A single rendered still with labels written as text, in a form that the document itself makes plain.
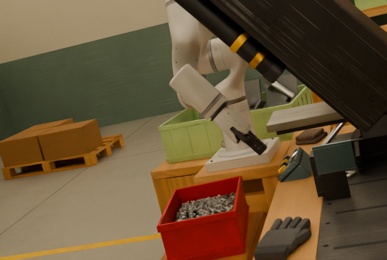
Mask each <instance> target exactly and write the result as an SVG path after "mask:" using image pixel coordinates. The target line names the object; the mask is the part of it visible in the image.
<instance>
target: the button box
mask: <svg viewBox="0 0 387 260"><path fill-rule="evenodd" d="M295 152H296V154H295V155H296V156H295V157H294V161H293V162H292V163H290V162H291V161H292V157H293V154H294V153H293V154H292V155H291V156H289V158H288V161H287V164H286V168H285V169H284V170H283V172H281V173H280V174H279V176H278V181H280V182H281V183H282V182H289V181H293V180H299V179H306V178H308V177H309V176H310V175H311V173H312V167H311V164H310V159H309V156H310V155H309V154H307V153H306V152H305V151H304V150H303V149H302V148H301V147H298V149H297V150H296V151H295Z"/></svg>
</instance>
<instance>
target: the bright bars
mask: <svg viewBox="0 0 387 260"><path fill-rule="evenodd" d="M345 123H346V122H344V123H338V124H337V125H336V126H335V127H334V129H333V130H332V131H331V132H330V134H329V135H328V136H327V138H326V139H325V140H324V142H323V143H322V145H323V144H330V143H331V141H332V140H333V139H334V137H335V136H336V135H337V133H338V132H339V131H340V130H341V128H342V127H343V126H344V125H345ZM309 159H310V164H311V167H312V172H313V177H314V182H315V185H316V190H317V195H318V197H323V196H325V191H324V186H323V182H322V178H321V175H320V176H318V173H317V168H316V163H315V160H314V156H313V151H310V156H309Z"/></svg>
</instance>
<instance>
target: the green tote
mask: <svg viewBox="0 0 387 260"><path fill-rule="evenodd" d="M298 93H299V94H298V95H297V96H296V97H295V98H294V99H293V101H292V102H291V103H290V104H285V105H279V106H275V107H268V108H267V98H266V92H262V93H261V95H262V100H265V101H266V103H265V105H264V107H263V108H262V109H258V110H252V111H250V113H251V117H252V122H253V126H254V129H255V133H256V137H257V138H258V139H260V140H265V139H269V138H275V137H279V139H280V142H282V141H288V140H292V138H293V135H294V132H292V133H286V134H281V135H277V133H276V132H272V133H268V132H267V128H266V125H267V123H268V121H269V119H270V117H271V115H272V113H273V112H274V111H279V110H284V109H288V108H293V107H299V106H302V105H308V104H313V99H312V94H311V90H310V89H309V88H308V87H307V86H305V85H299V86H298ZM210 120H211V118H209V119H208V120H207V119H200V120H199V112H198V111H197V110H196V109H192V110H189V109H185V110H183V111H181V112H180V113H179V114H177V115H176V116H174V117H172V118H171V119H169V120H168V121H166V122H165V123H163V124H162V125H160V126H159V127H157V129H158V131H160V134H161V138H162V142H163V145H164V149H165V153H166V159H165V160H166V161H168V163H175V162H180V161H187V160H195V159H202V158H206V157H213V155H215V154H216V153H217V151H219V150H220V148H221V147H222V146H221V141H224V140H223V135H222V131H221V129H220V128H219V127H218V126H217V125H216V124H215V122H214V121H213V120H212V121H210Z"/></svg>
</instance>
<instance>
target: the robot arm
mask: <svg viewBox="0 0 387 260"><path fill-rule="evenodd" d="M164 1H165V7H166V13H167V18H168V23H169V29H170V35H171V38H172V67H173V78H172V79H171V81H170V83H169V85H170V86H171V87H172V88H173V89H174V90H175V91H176V92H177V97H178V99H179V102H180V104H181V105H182V106H183V107H184V108H186V109H189V110H192V109H196V110H197V111H198V112H199V113H201V114H202V115H203V116H204V117H205V118H206V119H207V120H208V119H209V118H211V120H210V121H212V120H213V121H214V122H215V124H216V125H217V126H218V127H219V128H220V129H221V131H222V135H223V140H224V141H221V146H222V147H223V149H221V150H220V151H219V152H218V156H219V157H222V158H229V157H237V156H242V155H247V154H250V153H253V152H256V153H257V154H258V155H261V154H262V153H263V152H264V151H265V150H266V149H267V145H268V143H267V141H266V140H260V139H258V138H257V137H256V133H255V129H254V126H253V122H252V117H251V113H250V110H249V105H248V101H247V98H246V93H245V88H244V77H245V73H246V70H247V68H248V66H249V63H248V62H246V61H245V60H244V59H242V58H241V57H240V56H239V55H238V54H237V53H233V52H232V51H231V50H230V47H228V46H227V45H226V44H225V43H224V42H223V41H221V40H220V39H219V38H216V39H211V38H212V36H213V35H214V34H213V33H212V32H211V31H209V30H208V29H207V28H206V27H205V26H204V25H202V24H201V23H200V22H199V21H198V20H197V19H195V18H194V17H193V16H192V15H190V14H189V13H188V12H187V11H186V10H185V9H183V8H182V7H181V6H180V5H179V4H178V3H176V2H175V1H174V0H164ZM210 39H211V40H210ZM228 69H229V70H230V74H229V76H228V77H227V78H226V79H224V80H223V81H222V82H220V83H219V84H218V85H216V86H215V87H214V86H213V85H211V84H210V83H209V82H208V81H207V80H206V79H205V78H204V77H203V76H202V75H201V74H211V73H216V72H219V71H224V70H228Z"/></svg>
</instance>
